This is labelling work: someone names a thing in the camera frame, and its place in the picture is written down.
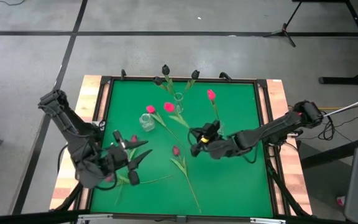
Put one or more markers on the small red white object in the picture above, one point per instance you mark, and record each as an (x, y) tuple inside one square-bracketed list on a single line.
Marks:
[(340, 201)]

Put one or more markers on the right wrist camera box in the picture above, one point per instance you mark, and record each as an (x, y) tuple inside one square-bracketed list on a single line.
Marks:
[(211, 128)]

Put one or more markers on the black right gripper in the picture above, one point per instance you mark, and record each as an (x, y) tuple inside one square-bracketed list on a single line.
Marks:
[(219, 149)]

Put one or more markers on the white rod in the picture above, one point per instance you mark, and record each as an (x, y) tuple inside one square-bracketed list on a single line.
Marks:
[(350, 106)]

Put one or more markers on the green table mat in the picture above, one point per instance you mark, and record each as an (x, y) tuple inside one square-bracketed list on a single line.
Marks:
[(235, 193)]

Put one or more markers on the round cut-glass vase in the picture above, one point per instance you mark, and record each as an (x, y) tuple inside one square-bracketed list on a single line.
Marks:
[(147, 123)]

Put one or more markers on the black desk frame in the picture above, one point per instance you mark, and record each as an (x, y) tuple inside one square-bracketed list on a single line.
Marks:
[(346, 80)]

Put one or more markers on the slim flared glass vase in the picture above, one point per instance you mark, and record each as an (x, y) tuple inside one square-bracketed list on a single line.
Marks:
[(178, 109)]

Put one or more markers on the pink artificial tulip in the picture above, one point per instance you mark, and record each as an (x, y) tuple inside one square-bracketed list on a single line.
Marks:
[(150, 109), (168, 107), (211, 95)]

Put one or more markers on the black floor bar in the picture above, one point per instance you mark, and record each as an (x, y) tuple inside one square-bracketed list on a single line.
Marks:
[(331, 154)]

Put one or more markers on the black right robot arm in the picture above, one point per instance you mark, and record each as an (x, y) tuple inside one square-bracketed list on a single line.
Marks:
[(275, 130)]

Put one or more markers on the silver frame bracket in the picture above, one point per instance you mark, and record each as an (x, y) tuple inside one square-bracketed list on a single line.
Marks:
[(267, 221), (95, 216)]

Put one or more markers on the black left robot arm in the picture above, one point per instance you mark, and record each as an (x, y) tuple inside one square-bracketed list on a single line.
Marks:
[(79, 140)]

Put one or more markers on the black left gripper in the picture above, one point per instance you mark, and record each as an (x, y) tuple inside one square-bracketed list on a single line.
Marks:
[(134, 178)]

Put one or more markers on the black tripod stand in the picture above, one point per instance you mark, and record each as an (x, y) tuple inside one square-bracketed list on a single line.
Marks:
[(283, 31)]

